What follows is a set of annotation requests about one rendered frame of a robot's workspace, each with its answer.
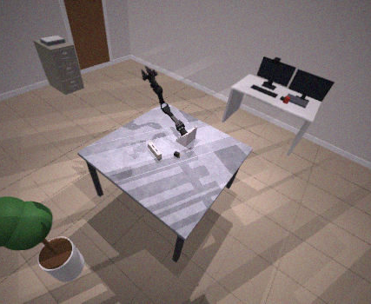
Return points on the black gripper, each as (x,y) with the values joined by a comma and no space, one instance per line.
(149,76)

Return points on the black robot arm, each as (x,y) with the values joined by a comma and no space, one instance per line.
(158,90)

